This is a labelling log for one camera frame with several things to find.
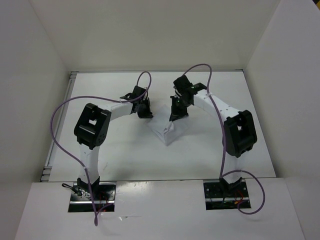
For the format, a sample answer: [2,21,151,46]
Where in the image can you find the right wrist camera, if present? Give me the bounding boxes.
[173,75,207,94]

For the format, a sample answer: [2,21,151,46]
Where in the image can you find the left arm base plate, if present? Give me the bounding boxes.
[67,181,117,213]

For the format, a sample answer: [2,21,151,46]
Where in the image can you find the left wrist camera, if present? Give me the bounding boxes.
[120,85,148,103]

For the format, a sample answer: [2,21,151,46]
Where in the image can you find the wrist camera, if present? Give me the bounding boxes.
[173,75,207,94]
[120,85,148,103]

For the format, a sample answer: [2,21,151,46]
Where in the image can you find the aluminium table frame rail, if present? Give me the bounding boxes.
[40,71,78,182]

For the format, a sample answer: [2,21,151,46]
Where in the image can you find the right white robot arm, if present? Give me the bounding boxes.
[169,87,258,197]

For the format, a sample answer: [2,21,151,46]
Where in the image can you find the white skirt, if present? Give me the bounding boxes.
[147,105,191,146]

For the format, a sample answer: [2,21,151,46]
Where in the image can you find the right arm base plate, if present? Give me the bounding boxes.
[203,179,251,211]

